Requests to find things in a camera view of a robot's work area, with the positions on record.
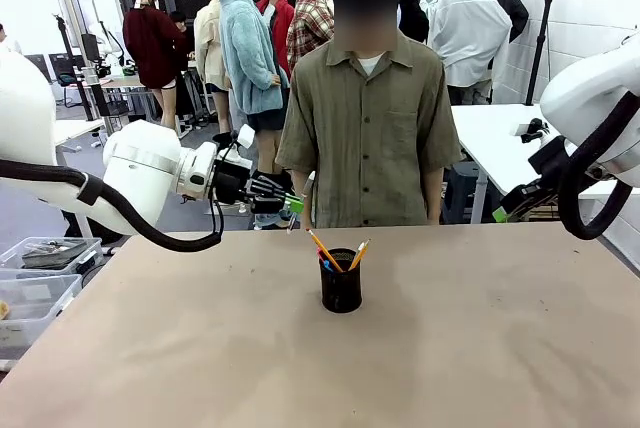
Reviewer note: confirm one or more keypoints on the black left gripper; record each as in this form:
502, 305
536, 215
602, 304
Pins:
232, 188

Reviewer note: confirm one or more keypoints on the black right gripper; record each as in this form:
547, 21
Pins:
550, 160

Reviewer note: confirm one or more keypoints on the white pen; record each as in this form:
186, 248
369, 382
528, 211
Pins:
309, 185

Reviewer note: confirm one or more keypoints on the red pen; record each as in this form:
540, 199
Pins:
320, 254

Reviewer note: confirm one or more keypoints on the blue pen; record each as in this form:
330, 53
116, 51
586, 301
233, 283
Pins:
326, 265

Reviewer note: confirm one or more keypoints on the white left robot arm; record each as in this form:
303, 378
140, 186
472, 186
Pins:
135, 168

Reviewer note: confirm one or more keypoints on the person's left forearm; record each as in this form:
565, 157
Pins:
433, 195

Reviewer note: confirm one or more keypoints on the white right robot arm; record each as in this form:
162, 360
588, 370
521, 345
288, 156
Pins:
595, 93

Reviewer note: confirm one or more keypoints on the black mesh pen holder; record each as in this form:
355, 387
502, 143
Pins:
341, 288

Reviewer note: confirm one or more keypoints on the white side table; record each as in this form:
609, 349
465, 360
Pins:
495, 138

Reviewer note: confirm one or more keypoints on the person in olive shirt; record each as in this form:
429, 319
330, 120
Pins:
370, 133

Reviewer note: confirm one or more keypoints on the mannequin in blue fleece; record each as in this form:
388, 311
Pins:
250, 58

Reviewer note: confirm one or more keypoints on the black tripod stand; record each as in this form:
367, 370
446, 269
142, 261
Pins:
541, 48

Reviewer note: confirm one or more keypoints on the mannequin in cream jacket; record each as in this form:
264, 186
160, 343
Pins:
209, 48

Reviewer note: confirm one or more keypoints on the mannequin in white shirt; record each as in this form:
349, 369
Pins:
470, 33

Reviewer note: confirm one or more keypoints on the mannequin in red jacket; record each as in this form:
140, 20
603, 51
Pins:
282, 18

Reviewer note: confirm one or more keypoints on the mannequin in plaid shirt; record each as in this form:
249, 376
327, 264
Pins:
312, 18

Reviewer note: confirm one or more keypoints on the mannequin in maroon sweater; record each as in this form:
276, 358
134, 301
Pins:
152, 48

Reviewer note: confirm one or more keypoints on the white work table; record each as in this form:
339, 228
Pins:
75, 129

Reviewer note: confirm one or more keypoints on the clear bin with tools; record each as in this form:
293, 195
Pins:
50, 253

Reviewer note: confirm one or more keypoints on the thin black tripod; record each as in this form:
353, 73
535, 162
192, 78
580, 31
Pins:
75, 68

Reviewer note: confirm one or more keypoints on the clear plastic bin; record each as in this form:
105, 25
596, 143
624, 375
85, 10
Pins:
30, 308

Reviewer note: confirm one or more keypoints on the seated person in white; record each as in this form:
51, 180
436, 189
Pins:
7, 40

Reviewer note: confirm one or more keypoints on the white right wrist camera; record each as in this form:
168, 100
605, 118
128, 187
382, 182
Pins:
534, 130

